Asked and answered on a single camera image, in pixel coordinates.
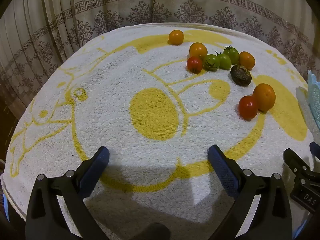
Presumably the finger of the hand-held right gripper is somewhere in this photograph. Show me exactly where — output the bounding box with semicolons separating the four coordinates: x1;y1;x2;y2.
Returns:
309;142;320;159
284;148;313;180

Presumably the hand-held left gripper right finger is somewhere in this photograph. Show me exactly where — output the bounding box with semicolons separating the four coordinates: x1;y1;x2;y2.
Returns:
208;144;293;240

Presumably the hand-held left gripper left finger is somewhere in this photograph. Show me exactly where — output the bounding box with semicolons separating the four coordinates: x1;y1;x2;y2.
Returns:
25;146;110;240

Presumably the light blue lace basket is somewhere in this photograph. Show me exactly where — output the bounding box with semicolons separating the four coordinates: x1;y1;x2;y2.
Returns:
296;70;320;133

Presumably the large red tomato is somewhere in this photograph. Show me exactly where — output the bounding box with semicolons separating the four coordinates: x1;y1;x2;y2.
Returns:
238;95;258;120

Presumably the large orange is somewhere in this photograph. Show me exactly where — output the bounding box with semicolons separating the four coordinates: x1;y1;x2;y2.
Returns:
252;83;276;112

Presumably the dark brown fruit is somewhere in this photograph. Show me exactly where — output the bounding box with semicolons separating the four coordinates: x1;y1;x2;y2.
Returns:
230;65;252;87

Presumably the small red tomato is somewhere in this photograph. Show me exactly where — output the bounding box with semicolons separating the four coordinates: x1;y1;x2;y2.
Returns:
187;56;203;74

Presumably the orange tomato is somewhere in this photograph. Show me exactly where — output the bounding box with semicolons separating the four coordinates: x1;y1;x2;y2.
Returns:
239;51;256;70
189;42;208;60
168;29;185;46

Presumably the green tomato with stem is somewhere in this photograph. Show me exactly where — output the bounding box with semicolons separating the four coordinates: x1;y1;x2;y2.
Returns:
223;45;240;65

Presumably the white yellow printed towel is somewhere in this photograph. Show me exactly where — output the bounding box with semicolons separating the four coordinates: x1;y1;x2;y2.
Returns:
0;23;315;240

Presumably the patterned beige curtain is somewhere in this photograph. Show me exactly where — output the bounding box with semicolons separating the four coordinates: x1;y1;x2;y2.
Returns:
0;0;320;120

